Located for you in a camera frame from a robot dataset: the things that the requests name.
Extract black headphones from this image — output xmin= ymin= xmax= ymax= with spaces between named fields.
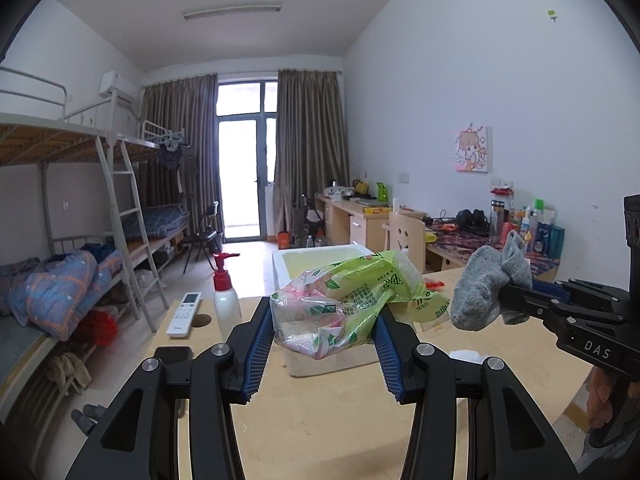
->
xmin=455 ymin=209 xmax=488 ymax=234

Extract grey bunk bed ladder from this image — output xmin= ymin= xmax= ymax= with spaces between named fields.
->
xmin=95 ymin=135 xmax=171 ymax=333

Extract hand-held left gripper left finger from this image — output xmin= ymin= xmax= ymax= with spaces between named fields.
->
xmin=65 ymin=296 xmax=275 ymax=480

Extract red bag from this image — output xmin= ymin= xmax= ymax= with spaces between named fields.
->
xmin=75 ymin=310 xmax=119 ymax=347

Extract floral green plastic packet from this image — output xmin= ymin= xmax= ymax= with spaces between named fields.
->
xmin=270 ymin=250 xmax=451 ymax=362

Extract ceiling tube light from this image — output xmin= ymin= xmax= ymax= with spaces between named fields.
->
xmin=183 ymin=4 xmax=282 ymax=21

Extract white lotion pump bottle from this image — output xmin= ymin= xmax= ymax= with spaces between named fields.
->
xmin=212 ymin=252 xmax=242 ymax=341

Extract desk with printed cover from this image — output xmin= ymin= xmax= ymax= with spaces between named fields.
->
xmin=382 ymin=220 xmax=568 ymax=285

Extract black phone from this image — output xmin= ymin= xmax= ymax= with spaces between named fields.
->
xmin=154 ymin=346 xmax=193 ymax=370

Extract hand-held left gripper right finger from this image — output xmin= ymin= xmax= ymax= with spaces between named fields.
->
xmin=372 ymin=305 xmax=571 ymax=480

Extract wooden chair with smiley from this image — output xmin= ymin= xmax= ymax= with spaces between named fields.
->
xmin=389 ymin=211 xmax=427 ymax=273

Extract beige cloth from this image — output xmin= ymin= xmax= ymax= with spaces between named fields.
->
xmin=47 ymin=352 xmax=92 ymax=394

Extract blue star-print quilt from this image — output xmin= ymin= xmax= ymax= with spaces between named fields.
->
xmin=0 ymin=250 xmax=123 ymax=341

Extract grey sock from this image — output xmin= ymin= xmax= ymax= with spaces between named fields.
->
xmin=450 ymin=230 xmax=533 ymax=332

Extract pink cartoon wall poster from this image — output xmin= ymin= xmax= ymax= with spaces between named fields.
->
xmin=454 ymin=122 xmax=493 ymax=173

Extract brown curtain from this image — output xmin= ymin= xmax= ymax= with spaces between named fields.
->
xmin=141 ymin=74 xmax=221 ymax=238
xmin=274 ymin=69 xmax=351 ymax=243

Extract dark hanging clothes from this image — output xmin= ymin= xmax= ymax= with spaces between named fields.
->
xmin=159 ymin=142 xmax=193 ymax=193

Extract white tissue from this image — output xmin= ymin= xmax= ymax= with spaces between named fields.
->
xmin=447 ymin=349 xmax=493 ymax=364

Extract grey metal bunk bed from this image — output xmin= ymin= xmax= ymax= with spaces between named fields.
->
xmin=116 ymin=120 xmax=193 ymax=261
xmin=0 ymin=66 xmax=171 ymax=411

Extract glass balcony door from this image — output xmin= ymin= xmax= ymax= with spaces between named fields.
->
xmin=216 ymin=80 xmax=280 ymax=241

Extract person's right hand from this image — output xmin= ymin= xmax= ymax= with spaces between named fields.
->
xmin=584 ymin=367 xmax=617 ymax=432

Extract group of toiletry bottles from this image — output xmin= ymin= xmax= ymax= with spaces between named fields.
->
xmin=487 ymin=187 xmax=566 ymax=257

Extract blue plaid mattress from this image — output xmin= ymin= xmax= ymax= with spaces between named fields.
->
xmin=122 ymin=204 xmax=191 ymax=241

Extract wooden desk with drawers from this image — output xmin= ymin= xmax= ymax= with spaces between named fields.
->
xmin=315 ymin=192 xmax=428 ymax=252

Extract white foam box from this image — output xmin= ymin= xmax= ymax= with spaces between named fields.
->
xmin=272 ymin=245 xmax=386 ymax=378

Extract white remote control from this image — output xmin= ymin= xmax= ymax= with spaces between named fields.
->
xmin=166 ymin=291 xmax=203 ymax=338

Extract black folding chair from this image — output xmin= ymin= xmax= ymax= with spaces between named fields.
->
xmin=182 ymin=201 xmax=223 ymax=275

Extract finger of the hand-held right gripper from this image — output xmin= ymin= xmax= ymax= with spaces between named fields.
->
xmin=531 ymin=279 xmax=628 ymax=306
xmin=499 ymin=283 xmax=583 ymax=332

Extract white air conditioner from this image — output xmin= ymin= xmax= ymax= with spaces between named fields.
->
xmin=99 ymin=72 xmax=136 ymax=106

